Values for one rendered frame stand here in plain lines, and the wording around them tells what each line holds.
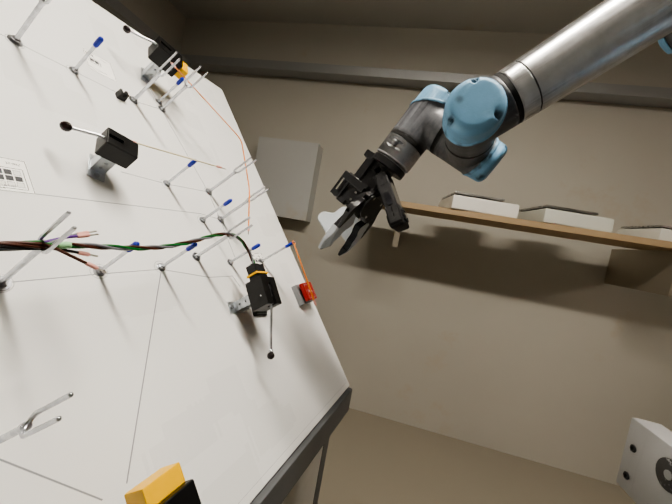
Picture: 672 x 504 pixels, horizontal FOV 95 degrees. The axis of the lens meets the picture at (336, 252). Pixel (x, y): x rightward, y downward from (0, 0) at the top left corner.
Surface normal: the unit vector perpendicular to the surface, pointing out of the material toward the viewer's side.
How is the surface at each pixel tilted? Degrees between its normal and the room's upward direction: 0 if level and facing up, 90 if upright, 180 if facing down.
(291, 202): 90
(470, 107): 90
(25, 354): 53
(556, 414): 90
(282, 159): 90
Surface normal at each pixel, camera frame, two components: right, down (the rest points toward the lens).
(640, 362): -0.20, 0.03
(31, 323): 0.83, -0.44
